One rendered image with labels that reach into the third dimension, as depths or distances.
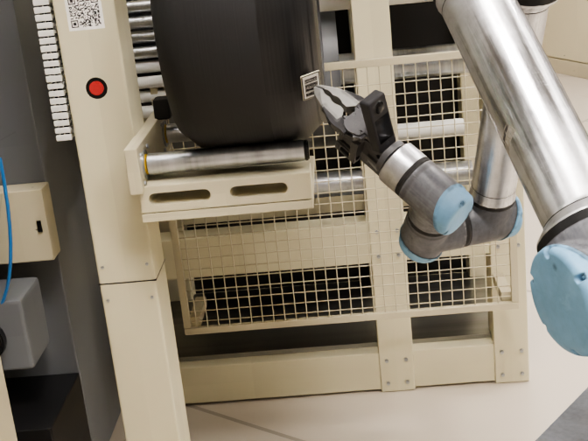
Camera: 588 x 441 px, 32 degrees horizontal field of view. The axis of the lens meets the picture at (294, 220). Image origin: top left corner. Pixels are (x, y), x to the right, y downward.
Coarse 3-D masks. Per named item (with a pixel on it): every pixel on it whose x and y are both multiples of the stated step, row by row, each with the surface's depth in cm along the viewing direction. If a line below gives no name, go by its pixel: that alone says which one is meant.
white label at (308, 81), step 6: (312, 72) 196; (318, 72) 196; (300, 78) 196; (306, 78) 196; (312, 78) 197; (318, 78) 197; (306, 84) 197; (312, 84) 198; (318, 84) 198; (306, 90) 198; (312, 90) 199; (306, 96) 199; (312, 96) 200
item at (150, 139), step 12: (156, 120) 233; (144, 132) 222; (156, 132) 231; (132, 144) 211; (144, 144) 216; (156, 144) 230; (168, 144) 246; (132, 156) 208; (132, 168) 209; (144, 168) 212; (132, 180) 210; (144, 180) 213; (132, 192) 211
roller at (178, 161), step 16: (256, 144) 212; (272, 144) 212; (288, 144) 211; (304, 144) 211; (144, 160) 213; (160, 160) 212; (176, 160) 212; (192, 160) 212; (208, 160) 212; (224, 160) 212; (240, 160) 212; (256, 160) 212; (272, 160) 212; (288, 160) 212; (304, 160) 213
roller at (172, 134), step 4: (164, 124) 241; (168, 124) 240; (172, 124) 240; (164, 128) 240; (168, 128) 239; (172, 128) 239; (176, 128) 239; (164, 132) 239; (168, 132) 239; (172, 132) 239; (176, 132) 239; (180, 132) 239; (164, 136) 239; (168, 136) 239; (172, 136) 239; (176, 136) 239; (180, 136) 239; (184, 136) 239; (168, 140) 240; (172, 140) 240; (176, 140) 240; (180, 140) 240; (184, 140) 240; (188, 140) 240
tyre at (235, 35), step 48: (192, 0) 189; (240, 0) 188; (288, 0) 189; (192, 48) 191; (240, 48) 191; (288, 48) 192; (192, 96) 197; (240, 96) 197; (288, 96) 198; (240, 144) 213
